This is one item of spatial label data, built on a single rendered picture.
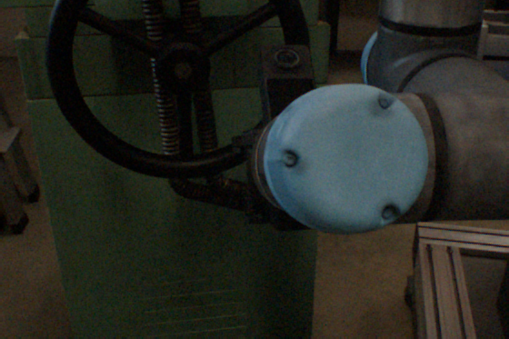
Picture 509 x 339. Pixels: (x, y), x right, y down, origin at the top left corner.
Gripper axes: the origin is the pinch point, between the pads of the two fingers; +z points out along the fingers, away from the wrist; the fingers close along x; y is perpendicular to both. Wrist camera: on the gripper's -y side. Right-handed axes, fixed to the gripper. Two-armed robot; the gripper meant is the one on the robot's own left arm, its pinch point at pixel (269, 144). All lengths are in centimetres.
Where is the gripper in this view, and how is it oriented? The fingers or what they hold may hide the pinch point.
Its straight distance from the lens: 61.8
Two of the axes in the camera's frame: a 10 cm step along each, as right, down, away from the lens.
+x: 10.0, -0.2, 0.9
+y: 0.2, 10.0, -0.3
